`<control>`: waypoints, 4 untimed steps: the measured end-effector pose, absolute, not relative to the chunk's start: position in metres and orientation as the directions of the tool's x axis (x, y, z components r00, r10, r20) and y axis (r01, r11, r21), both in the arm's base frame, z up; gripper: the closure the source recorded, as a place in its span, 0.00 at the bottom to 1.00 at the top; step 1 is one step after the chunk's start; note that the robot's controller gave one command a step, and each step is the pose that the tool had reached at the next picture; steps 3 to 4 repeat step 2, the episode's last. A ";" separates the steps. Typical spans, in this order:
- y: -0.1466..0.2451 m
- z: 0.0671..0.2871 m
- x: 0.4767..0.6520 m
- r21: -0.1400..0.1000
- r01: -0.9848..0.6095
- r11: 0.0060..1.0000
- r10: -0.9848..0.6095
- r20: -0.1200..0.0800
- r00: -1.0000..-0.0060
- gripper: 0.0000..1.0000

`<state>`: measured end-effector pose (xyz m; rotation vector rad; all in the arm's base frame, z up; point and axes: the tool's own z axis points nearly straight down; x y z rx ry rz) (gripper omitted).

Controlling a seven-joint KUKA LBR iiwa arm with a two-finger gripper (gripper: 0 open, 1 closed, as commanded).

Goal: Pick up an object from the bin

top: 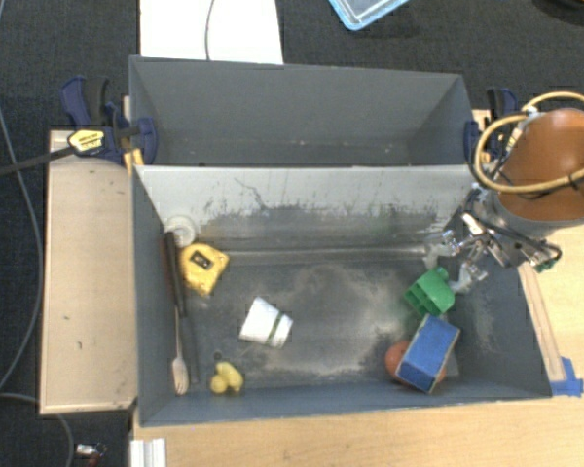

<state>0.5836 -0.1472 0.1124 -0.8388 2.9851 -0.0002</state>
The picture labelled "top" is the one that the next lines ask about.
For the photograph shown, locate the yellow rubber duck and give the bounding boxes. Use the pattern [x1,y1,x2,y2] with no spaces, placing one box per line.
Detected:
[209,361,245,397]

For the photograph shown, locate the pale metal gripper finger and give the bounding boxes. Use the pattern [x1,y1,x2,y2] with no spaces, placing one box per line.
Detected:
[448,253,489,296]
[422,230,464,270]

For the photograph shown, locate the orange ball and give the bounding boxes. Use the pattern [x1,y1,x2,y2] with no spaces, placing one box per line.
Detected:
[383,340,413,384]

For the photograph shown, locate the green toy block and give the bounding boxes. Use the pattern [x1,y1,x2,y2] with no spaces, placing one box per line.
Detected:
[401,266,456,318]

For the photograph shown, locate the dark long flat block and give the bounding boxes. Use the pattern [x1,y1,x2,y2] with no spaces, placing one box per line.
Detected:
[163,231,201,386]

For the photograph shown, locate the blue sponge block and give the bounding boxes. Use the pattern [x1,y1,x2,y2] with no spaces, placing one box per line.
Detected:
[395,314,462,395]

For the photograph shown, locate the pale wood flat board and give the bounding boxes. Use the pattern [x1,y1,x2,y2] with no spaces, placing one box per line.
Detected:
[39,128,138,415]

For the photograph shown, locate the clear tape roll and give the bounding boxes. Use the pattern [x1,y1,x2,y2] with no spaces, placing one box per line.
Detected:
[164,215,199,248]

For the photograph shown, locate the white cup with green stripes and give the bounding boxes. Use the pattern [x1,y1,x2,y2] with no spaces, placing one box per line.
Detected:
[237,295,295,350]

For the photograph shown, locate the grey metal bin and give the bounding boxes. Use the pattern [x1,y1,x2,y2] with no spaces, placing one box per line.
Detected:
[127,54,554,428]

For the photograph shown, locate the pale wooden fork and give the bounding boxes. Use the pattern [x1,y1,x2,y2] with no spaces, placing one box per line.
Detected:
[170,303,192,397]

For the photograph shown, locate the yellow tape measure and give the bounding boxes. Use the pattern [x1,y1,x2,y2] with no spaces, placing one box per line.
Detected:
[176,242,231,298]

